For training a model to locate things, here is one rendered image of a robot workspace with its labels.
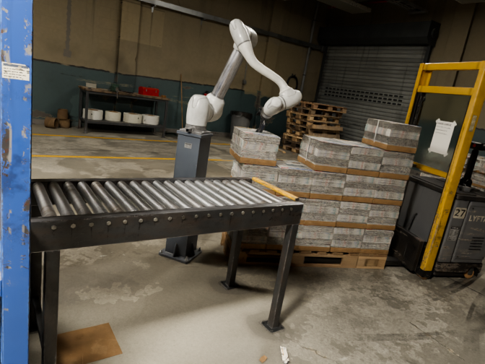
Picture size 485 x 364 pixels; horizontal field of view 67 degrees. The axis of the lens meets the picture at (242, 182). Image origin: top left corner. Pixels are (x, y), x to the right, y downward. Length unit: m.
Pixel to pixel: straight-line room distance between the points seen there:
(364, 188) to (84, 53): 7.02
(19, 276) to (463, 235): 3.37
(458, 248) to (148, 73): 7.50
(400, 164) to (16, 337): 2.85
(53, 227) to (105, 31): 7.72
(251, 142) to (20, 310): 1.86
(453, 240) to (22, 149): 3.35
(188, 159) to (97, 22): 6.55
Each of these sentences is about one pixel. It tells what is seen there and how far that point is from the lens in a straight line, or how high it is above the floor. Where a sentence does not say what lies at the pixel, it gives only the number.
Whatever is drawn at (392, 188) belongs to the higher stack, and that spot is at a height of 0.75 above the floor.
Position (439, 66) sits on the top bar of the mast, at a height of 1.82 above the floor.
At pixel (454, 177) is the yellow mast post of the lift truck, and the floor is 0.94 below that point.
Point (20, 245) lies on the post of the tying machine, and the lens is 1.32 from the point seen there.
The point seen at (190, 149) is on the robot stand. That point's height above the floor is 0.88.
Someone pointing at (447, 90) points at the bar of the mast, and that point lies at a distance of 3.67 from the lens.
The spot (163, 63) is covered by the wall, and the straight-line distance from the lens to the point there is 9.43.
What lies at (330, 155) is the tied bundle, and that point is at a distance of 3.01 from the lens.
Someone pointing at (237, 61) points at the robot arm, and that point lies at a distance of 2.86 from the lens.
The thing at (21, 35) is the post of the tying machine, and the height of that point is 1.41.
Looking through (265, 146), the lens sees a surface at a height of 0.98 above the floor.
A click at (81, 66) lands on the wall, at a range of 8.91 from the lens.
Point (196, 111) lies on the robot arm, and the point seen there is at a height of 1.16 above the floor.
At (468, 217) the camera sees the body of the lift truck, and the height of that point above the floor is 0.59.
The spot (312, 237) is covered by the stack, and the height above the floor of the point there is 0.27.
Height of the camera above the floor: 1.37
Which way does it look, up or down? 14 degrees down
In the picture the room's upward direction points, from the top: 9 degrees clockwise
